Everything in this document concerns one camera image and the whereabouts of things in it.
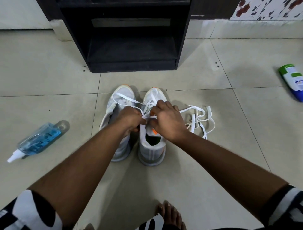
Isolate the person's right hand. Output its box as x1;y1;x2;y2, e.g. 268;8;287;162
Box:
149;99;189;144

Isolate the person's left hand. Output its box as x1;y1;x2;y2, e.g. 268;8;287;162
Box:
116;106;147;137

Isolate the white shoelace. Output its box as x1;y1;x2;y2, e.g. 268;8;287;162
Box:
110;91;158;119
179;105;216;140

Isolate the grey sneaker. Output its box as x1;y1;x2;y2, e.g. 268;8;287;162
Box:
138;87;167;166
99;85;137;162

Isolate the person's right forearm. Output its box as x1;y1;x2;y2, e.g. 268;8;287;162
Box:
175;130;289;222

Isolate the person's left forearm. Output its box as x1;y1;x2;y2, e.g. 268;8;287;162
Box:
28;124;134;229

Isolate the person's right foot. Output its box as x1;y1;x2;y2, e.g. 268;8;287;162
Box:
157;200;187;230

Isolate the black open shelf box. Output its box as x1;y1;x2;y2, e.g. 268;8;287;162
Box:
56;0;192;73

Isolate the blue transparent bottle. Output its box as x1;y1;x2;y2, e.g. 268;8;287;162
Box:
7;120;70;163

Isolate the dark brown wooden cabinet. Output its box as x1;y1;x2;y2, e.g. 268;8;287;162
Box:
37;0;241;22

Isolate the green blue white bottle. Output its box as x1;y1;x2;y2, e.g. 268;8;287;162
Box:
278;64;303;103

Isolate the zebra striped garment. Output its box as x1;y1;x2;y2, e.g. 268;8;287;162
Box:
0;185;303;230

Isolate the white floral patterned sheet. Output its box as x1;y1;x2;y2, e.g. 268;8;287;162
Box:
230;0;303;21

